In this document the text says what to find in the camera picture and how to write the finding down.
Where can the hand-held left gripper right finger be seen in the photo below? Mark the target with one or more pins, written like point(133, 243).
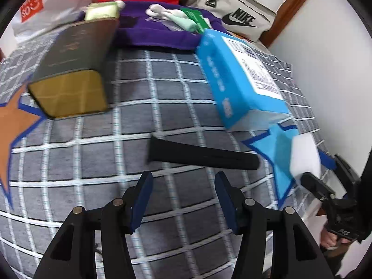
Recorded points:
point(229, 203)

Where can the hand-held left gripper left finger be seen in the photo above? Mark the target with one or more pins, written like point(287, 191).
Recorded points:
point(142, 200)

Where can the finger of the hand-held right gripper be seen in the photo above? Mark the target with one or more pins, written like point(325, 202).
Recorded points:
point(343, 165)
point(316, 184)

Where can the white sponge block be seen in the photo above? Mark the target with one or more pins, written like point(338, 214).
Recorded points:
point(305, 157)

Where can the purple towel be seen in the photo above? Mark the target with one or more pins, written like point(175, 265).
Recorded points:
point(145, 37)

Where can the person's right hand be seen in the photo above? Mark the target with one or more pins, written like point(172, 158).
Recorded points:
point(330, 239)

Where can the person's dark clothing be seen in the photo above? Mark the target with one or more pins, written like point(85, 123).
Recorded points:
point(357, 261)

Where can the grey grid blanket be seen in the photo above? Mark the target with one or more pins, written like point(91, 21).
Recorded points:
point(174, 98)

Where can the blue cardboard box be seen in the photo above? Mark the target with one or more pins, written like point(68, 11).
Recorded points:
point(232, 72)

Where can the green and gold tin box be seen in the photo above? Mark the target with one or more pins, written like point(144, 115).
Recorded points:
point(75, 52)

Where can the mint green sock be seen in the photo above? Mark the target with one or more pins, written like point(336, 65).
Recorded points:
point(186, 23)

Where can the grey crossbody bag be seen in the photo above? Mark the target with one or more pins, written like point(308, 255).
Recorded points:
point(241, 5)

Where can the green card packet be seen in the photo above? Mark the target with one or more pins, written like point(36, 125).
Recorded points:
point(193, 14)

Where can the pale green packet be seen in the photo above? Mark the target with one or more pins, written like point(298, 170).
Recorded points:
point(101, 11)

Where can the white plastic shopping bag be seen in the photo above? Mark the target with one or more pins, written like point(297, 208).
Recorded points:
point(64, 5)

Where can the wooden wall trim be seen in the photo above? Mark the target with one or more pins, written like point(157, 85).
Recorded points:
point(290, 8)

